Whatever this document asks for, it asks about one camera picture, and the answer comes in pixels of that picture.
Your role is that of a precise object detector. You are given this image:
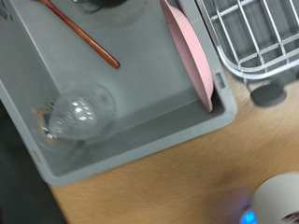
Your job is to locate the pink plate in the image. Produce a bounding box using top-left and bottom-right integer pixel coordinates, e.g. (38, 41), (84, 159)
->
(160, 0), (216, 114)

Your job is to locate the dish drying rack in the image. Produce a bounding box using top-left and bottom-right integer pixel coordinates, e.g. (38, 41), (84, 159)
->
(199, 0), (299, 91)

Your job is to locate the grey plastic crate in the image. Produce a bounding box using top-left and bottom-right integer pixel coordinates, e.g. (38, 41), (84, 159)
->
(0, 0), (239, 188)

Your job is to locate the clear wine glass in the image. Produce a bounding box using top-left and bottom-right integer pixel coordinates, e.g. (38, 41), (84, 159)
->
(31, 85), (118, 153)

